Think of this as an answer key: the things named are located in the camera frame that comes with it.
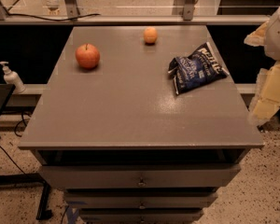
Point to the yellowish foam gripper finger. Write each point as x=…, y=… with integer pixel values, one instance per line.
x=266, y=101

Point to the blue chip bag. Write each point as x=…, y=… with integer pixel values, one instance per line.
x=200, y=68

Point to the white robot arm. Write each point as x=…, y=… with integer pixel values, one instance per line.
x=268, y=36

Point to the orange fruit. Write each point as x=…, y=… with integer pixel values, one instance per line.
x=150, y=35

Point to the grey drawer cabinet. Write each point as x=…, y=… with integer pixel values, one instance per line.
x=125, y=110

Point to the top drawer with knob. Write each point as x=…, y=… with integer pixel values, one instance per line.
x=140, y=176

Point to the drawer with knob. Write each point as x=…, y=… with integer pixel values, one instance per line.
x=140, y=176
x=141, y=200

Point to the bottom drawer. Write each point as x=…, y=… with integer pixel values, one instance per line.
x=137, y=216

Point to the middle drawer with knob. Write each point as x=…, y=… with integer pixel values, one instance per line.
x=141, y=200

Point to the red apple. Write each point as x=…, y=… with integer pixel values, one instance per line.
x=87, y=56

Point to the white pump sanitizer bottle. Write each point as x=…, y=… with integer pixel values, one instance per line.
x=11, y=77

